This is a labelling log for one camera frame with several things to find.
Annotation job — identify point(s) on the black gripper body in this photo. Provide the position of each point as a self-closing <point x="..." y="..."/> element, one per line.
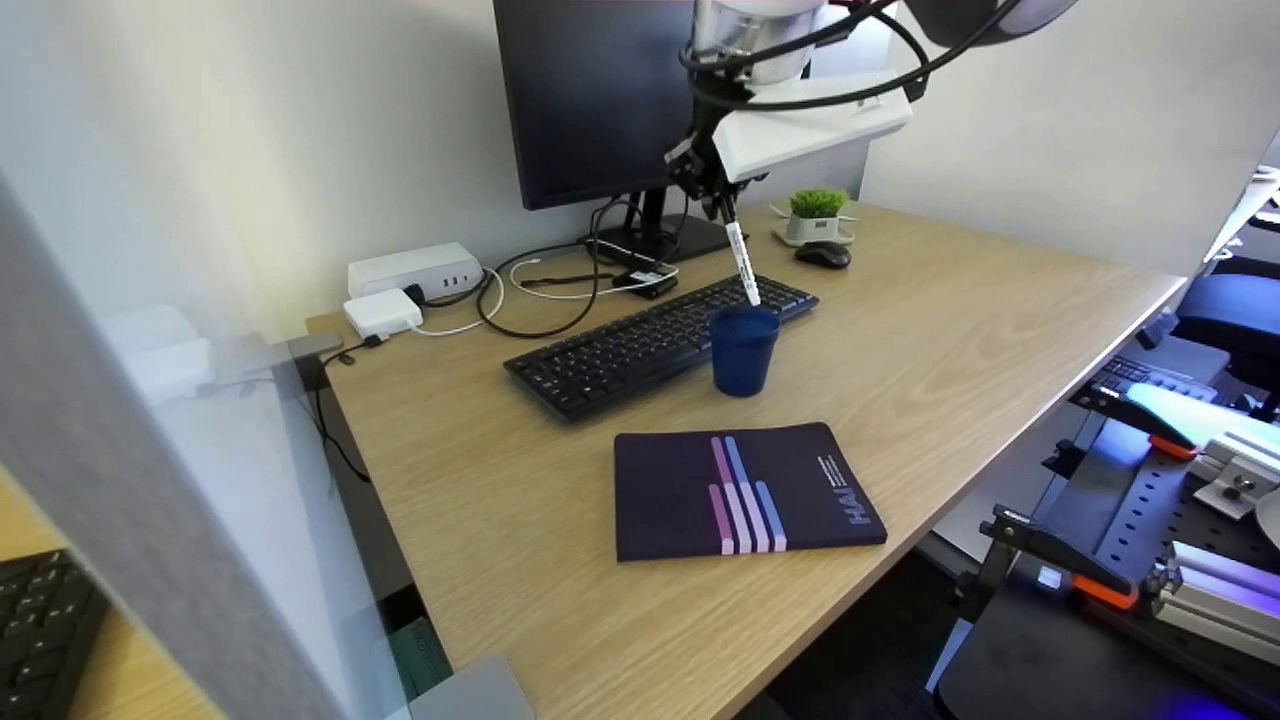
<point x="702" y="155"/>

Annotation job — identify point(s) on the white marker with black cap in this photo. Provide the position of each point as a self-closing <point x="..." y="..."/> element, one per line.
<point x="742" y="265"/>

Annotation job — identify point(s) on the blue cup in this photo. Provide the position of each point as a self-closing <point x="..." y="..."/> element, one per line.
<point x="744" y="355"/>

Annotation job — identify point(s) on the black monitor stand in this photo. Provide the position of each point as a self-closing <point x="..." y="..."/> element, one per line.
<point x="662" y="237"/>

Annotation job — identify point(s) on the green plant in white pot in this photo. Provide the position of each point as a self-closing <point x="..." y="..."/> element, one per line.
<point x="818" y="211"/>

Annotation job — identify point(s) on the black and white dongle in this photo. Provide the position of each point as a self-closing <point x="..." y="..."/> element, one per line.
<point x="649" y="282"/>

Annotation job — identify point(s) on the dark grey computer mouse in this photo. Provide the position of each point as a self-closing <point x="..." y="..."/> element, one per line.
<point x="826" y="253"/>

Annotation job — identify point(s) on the black computer monitor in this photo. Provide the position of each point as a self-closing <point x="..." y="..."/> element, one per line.
<point x="593" y="94"/>

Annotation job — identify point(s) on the dark notebook with pink stripes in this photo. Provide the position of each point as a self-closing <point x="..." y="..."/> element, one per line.
<point x="744" y="492"/>

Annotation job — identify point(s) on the white power strip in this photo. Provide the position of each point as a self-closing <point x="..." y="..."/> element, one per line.
<point x="414" y="270"/>

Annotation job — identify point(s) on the small white power adapter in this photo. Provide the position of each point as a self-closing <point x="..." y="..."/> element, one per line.
<point x="381" y="315"/>

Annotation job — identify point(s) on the black perforated breadboard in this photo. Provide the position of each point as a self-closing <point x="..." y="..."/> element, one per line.
<point x="1146" y="501"/>

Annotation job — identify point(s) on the teal box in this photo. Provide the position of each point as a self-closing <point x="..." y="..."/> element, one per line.
<point x="1202" y="414"/>

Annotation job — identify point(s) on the aluminium extrusion bar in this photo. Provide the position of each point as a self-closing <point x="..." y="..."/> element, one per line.
<point x="1223" y="600"/>

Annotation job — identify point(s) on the grey desk divider panel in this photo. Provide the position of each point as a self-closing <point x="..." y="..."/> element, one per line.
<point x="147" y="532"/>

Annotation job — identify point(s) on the black keyboard on neighbouring desk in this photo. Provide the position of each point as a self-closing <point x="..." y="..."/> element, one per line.
<point x="46" y="640"/>

